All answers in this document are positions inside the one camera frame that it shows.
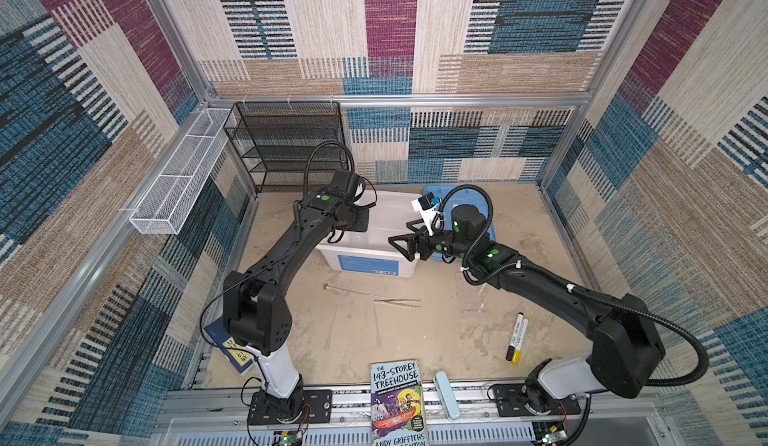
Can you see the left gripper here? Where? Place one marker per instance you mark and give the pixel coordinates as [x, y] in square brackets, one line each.
[362, 220]

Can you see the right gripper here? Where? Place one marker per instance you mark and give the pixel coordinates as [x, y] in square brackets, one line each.
[422, 239]

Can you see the white plastic storage bin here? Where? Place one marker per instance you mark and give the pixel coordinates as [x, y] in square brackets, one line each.
[370, 252]

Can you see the metal tweezers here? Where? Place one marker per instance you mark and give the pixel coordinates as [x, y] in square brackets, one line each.
[399, 302]

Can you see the clear test tube rack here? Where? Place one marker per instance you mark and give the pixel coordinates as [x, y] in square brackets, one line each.
[472, 306]

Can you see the long metal spatula rod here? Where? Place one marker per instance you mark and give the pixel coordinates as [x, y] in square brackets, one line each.
[328, 287]

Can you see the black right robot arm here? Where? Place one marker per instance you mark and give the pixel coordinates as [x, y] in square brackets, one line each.
[626, 346]

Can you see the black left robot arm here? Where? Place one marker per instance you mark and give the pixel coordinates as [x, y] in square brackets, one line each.
[255, 310]

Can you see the black mesh shelf rack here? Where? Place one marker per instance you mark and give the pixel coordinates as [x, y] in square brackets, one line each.
[286, 145]

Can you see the blue plastic bin lid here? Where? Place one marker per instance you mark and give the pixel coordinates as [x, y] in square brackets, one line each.
[447, 202]

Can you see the black capped white marker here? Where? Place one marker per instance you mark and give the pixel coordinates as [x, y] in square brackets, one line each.
[511, 348]

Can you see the light blue case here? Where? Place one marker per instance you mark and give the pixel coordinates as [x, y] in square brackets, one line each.
[446, 396]

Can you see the yellow capped white marker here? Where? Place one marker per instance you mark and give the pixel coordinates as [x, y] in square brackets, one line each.
[517, 345]

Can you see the treehouse paperback book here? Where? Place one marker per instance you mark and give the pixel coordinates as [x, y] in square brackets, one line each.
[397, 404]

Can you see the dark blue notebook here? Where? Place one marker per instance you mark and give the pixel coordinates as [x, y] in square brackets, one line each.
[240, 359]

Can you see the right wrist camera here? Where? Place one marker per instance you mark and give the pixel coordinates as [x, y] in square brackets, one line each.
[427, 206]

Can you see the white wire wall basket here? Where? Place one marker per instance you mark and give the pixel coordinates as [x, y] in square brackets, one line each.
[166, 205]

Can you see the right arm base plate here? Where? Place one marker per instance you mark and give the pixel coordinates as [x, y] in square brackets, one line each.
[511, 401]

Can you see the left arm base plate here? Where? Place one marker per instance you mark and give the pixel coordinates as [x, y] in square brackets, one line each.
[312, 406]

